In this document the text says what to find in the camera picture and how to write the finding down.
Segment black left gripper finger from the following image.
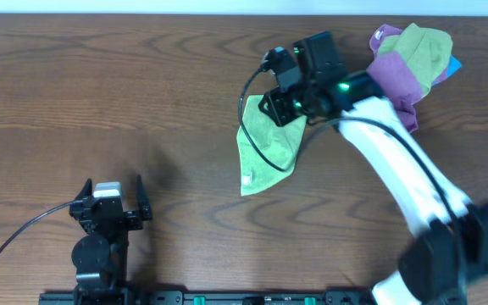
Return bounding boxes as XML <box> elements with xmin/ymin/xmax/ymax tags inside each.
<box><xmin>75</xmin><ymin>178</ymin><xmax>92</xmax><ymax>201</ymax></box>
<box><xmin>136</xmin><ymin>175</ymin><xmax>153</xmax><ymax>220</ymax></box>

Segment light green microfiber cloth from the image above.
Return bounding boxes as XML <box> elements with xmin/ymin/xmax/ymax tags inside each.
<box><xmin>236</xmin><ymin>95</ymin><xmax>306</xmax><ymax>196</ymax></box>

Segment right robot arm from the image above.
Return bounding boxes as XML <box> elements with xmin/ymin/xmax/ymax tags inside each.
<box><xmin>259</xmin><ymin>31</ymin><xmax>488</xmax><ymax>304</ymax></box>

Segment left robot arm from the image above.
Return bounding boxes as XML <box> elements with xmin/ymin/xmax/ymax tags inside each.
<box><xmin>69</xmin><ymin>176</ymin><xmax>153</xmax><ymax>296</ymax></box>

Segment purple microfiber cloth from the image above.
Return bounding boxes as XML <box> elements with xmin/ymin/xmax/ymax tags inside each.
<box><xmin>366</xmin><ymin>24</ymin><xmax>450</xmax><ymax>134</ymax></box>

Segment olive green microfiber cloth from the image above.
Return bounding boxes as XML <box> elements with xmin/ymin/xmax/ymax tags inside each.
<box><xmin>371</xmin><ymin>23</ymin><xmax>453</xmax><ymax>97</ymax></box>

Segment blue microfiber cloth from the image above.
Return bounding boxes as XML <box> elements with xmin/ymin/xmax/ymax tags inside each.
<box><xmin>432</xmin><ymin>56</ymin><xmax>462</xmax><ymax>86</ymax></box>

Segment black left camera cable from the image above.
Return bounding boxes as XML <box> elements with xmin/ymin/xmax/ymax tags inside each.
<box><xmin>0</xmin><ymin>199</ymin><xmax>85</xmax><ymax>305</ymax></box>

